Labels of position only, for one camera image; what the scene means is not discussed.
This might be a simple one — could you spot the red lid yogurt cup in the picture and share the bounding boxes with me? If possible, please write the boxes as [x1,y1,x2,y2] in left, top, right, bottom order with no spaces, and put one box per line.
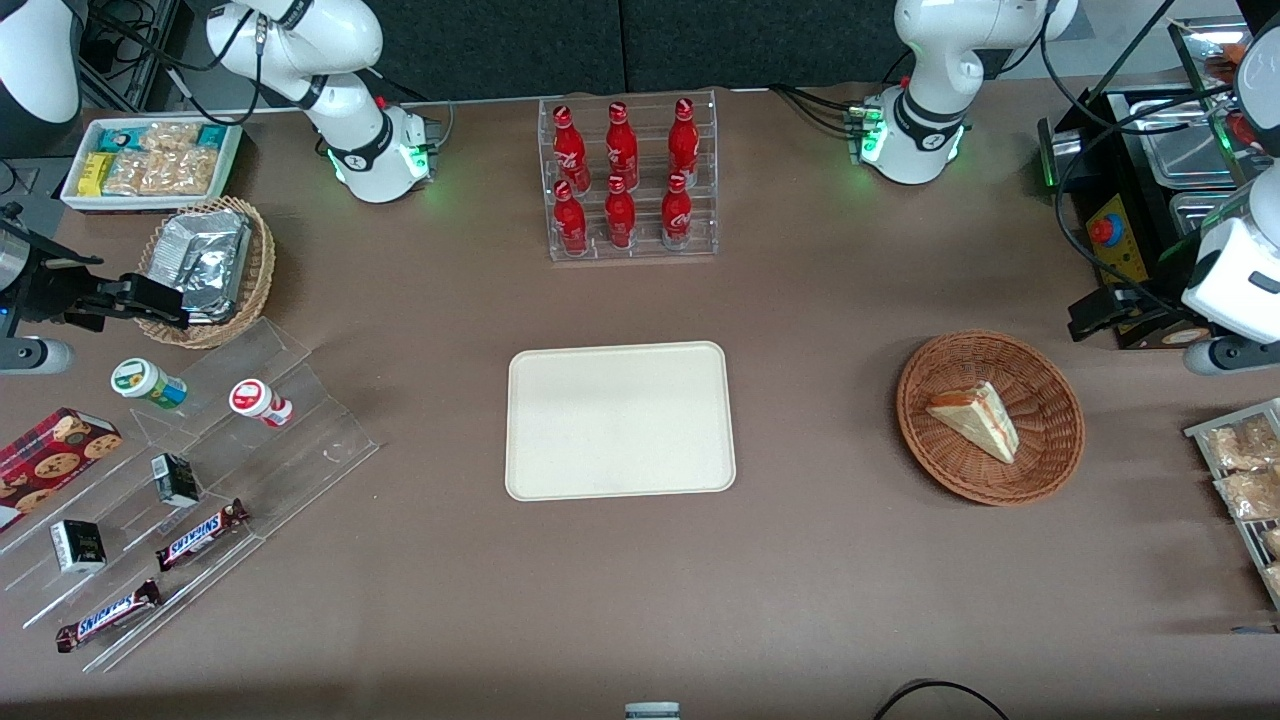
[229,378,295,429]

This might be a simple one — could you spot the black base cable bundle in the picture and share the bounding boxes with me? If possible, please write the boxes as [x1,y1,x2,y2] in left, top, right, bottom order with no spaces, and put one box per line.
[768,84,863,138]

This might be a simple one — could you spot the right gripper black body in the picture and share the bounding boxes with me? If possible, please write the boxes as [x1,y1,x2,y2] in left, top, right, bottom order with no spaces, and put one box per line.
[0,205,106,329]

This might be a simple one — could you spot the red cola bottle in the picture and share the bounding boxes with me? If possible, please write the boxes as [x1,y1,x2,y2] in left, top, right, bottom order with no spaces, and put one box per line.
[605,101,641,191]
[668,97,701,189]
[552,104,591,193]
[553,180,591,257]
[604,175,638,251]
[660,173,694,251]

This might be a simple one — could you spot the green lid yogurt cup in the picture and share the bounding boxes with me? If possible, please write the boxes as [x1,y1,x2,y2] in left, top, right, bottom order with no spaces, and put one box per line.
[111,358,189,410]

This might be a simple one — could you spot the grey metal snack tray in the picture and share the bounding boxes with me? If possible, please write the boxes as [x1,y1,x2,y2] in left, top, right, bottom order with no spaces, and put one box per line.
[1185,398,1280,611]

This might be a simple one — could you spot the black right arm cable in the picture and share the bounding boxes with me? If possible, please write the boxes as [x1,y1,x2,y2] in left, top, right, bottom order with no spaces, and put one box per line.
[85,0,273,127]

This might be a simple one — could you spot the stacked aluminium foil containers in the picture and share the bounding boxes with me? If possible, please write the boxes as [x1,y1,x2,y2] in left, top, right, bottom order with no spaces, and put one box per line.
[150,209,253,325]

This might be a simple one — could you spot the clear acrylic stepped display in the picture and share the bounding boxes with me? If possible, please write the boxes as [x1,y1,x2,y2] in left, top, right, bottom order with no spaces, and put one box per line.
[0,318,381,674]

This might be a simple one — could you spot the black looped cable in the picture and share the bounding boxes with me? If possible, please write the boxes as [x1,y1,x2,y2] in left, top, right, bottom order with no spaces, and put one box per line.
[872,679,1012,720]

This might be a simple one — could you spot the red plaid cookie box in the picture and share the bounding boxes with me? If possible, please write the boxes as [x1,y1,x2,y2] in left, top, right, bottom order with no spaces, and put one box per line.
[0,407,124,533]

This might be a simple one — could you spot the yellow control box red button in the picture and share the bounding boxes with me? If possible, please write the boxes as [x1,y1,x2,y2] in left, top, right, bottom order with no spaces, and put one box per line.
[1086,194,1152,287]

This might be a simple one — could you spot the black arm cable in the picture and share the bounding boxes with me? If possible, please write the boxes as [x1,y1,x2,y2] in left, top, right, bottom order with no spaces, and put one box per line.
[1038,0,1241,306]
[85,0,273,127]

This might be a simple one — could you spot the brown round wicker basket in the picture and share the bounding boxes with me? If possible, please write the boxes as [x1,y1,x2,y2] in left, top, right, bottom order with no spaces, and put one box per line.
[897,330,1087,507]

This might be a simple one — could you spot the clear acrylic bottle rack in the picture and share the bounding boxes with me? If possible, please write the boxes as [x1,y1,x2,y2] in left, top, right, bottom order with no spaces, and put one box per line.
[539,89,719,262]

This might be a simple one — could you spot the small black drink carton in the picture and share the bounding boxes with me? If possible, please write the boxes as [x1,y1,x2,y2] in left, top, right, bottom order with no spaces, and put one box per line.
[151,453,202,509]
[50,519,107,575]

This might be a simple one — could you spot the light tan wicker basket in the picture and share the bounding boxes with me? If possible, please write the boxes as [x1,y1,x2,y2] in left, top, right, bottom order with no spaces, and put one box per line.
[137,196,277,350]

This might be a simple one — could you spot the white rectangular snack tray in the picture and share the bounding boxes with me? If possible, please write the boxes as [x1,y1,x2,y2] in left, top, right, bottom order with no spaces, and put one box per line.
[60,117,245,214]

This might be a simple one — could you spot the Snickers chocolate bar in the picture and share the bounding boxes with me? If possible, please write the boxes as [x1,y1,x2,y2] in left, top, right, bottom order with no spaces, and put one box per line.
[55,579,163,654]
[156,498,250,573]

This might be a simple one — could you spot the triangle sandwich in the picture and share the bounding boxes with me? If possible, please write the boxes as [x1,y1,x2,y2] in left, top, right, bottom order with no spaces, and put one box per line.
[926,381,1022,466]

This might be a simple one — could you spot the clear granola snack packet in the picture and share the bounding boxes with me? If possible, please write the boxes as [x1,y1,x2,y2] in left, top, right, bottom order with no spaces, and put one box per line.
[140,148,220,197]
[140,122,202,154]
[103,152,152,197]

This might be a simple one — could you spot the cream plastic tray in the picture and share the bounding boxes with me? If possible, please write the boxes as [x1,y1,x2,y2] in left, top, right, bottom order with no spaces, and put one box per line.
[505,341,738,502]

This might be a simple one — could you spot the black food warmer machine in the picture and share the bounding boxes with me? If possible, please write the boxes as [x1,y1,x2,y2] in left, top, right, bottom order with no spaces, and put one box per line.
[1037,18,1280,350]

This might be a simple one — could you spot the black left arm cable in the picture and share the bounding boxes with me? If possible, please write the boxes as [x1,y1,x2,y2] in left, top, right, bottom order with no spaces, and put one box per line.
[1038,0,1241,306]

